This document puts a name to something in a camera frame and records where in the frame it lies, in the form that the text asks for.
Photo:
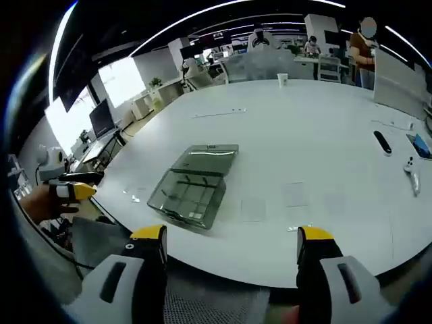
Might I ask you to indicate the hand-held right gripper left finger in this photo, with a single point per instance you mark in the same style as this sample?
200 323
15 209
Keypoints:
111 290

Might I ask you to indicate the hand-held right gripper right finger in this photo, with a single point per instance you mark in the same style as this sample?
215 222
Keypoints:
337 290

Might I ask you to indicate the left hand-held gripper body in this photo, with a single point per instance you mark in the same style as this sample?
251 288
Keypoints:
50 158

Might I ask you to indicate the grey transparent guide fixture box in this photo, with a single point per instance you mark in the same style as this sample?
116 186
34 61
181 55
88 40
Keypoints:
199 175

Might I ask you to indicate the person's left hand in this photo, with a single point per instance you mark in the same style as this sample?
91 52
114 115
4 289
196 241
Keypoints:
37 206

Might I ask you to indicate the grey mesh office chair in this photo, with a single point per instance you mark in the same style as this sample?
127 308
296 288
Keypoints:
98 236

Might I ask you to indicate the black computer monitor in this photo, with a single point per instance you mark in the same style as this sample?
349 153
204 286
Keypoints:
101 119

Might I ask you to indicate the potted green plant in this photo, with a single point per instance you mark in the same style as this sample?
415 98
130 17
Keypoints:
155 82

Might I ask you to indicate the white game controller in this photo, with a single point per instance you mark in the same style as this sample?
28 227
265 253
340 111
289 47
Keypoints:
413 175

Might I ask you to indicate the black oblong remote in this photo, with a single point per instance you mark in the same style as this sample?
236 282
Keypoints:
382 143

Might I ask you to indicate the blue white tablet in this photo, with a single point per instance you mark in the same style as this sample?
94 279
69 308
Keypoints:
422 145

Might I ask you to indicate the grey desk partition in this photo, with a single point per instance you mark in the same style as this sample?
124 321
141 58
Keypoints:
256 67

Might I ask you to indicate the white paper cup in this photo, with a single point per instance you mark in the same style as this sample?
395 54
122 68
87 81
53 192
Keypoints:
282 80

